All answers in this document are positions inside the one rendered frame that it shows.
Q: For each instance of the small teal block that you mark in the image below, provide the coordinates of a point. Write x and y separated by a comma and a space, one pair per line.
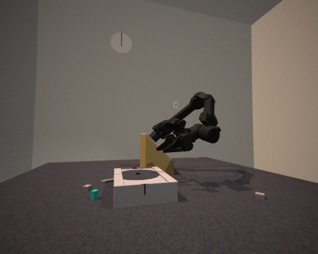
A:
94, 194

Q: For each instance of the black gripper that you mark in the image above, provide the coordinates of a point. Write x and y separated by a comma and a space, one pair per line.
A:
180, 143

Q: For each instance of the dark grey round disc with small centre hole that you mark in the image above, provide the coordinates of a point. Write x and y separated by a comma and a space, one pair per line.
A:
144, 174

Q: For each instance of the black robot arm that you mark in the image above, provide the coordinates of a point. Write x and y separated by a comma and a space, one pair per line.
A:
209, 131

